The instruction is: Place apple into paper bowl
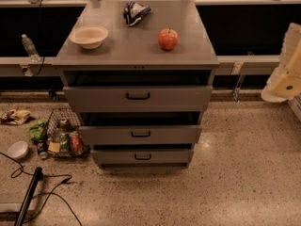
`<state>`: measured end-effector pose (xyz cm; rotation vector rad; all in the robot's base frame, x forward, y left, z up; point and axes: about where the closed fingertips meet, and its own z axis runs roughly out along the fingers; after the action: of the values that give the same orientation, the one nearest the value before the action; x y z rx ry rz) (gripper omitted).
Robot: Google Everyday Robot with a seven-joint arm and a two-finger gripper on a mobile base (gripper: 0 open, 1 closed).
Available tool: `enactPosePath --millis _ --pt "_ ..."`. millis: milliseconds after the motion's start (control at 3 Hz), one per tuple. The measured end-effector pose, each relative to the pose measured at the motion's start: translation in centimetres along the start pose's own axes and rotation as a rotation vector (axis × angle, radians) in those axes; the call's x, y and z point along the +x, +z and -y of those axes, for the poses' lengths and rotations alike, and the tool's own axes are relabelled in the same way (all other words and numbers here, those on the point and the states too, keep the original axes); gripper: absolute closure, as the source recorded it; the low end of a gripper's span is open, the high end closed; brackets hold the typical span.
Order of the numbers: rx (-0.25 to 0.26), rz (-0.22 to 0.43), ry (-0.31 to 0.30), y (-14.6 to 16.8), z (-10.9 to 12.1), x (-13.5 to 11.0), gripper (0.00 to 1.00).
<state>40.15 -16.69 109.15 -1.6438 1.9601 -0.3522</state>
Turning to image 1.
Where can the yellow brown snack bag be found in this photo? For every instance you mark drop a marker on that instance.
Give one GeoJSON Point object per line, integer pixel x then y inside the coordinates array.
{"type": "Point", "coordinates": [15, 117]}

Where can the black pole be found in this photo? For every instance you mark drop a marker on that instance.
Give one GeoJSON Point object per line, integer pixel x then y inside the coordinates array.
{"type": "Point", "coordinates": [28, 197]}

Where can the cardboard box at right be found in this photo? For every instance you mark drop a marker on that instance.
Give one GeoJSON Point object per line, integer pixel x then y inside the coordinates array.
{"type": "Point", "coordinates": [295, 105]}

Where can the clear plastic water bottle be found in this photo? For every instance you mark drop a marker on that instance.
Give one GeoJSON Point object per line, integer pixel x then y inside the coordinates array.
{"type": "Point", "coordinates": [30, 48]}

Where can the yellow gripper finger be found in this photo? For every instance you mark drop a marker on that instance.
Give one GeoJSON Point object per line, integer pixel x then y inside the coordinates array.
{"type": "Point", "coordinates": [288, 83]}

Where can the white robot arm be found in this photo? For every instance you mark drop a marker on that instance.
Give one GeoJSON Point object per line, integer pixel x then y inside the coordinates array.
{"type": "Point", "coordinates": [292, 36]}

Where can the red apple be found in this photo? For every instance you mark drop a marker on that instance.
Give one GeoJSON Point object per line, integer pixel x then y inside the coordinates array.
{"type": "Point", "coordinates": [168, 39]}

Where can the wire mesh basket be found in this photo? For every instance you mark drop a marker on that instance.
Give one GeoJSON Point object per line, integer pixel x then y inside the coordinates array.
{"type": "Point", "coordinates": [62, 122]}

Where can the top grey drawer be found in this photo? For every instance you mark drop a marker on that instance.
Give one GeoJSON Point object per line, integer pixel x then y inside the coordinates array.
{"type": "Point", "coordinates": [138, 99]}

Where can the white bowl on floor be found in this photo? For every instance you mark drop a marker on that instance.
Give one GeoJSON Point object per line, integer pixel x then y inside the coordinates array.
{"type": "Point", "coordinates": [18, 150]}

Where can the green snack bag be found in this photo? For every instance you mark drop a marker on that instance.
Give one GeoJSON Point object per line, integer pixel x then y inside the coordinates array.
{"type": "Point", "coordinates": [37, 130]}

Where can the middle grey drawer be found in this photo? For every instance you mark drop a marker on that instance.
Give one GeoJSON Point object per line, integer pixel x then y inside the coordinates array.
{"type": "Point", "coordinates": [124, 135]}

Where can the bottom grey drawer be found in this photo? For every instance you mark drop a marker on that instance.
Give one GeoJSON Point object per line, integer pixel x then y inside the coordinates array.
{"type": "Point", "coordinates": [114, 157]}

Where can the grey drawer cabinet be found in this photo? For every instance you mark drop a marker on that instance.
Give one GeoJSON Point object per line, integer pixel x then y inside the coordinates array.
{"type": "Point", "coordinates": [132, 57]}

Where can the grey drawer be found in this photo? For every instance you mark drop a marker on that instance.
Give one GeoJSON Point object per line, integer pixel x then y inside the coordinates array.
{"type": "Point", "coordinates": [138, 99]}
{"type": "Point", "coordinates": [124, 135]}
{"type": "Point", "coordinates": [114, 157]}

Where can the blue soda can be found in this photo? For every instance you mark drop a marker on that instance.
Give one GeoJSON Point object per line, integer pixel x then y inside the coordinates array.
{"type": "Point", "coordinates": [42, 150]}

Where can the blue white chip bag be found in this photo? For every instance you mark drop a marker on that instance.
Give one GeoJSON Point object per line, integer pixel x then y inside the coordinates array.
{"type": "Point", "coordinates": [134, 12]}

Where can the red soda can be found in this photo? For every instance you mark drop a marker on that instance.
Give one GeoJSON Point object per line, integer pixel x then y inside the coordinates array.
{"type": "Point", "coordinates": [77, 143]}

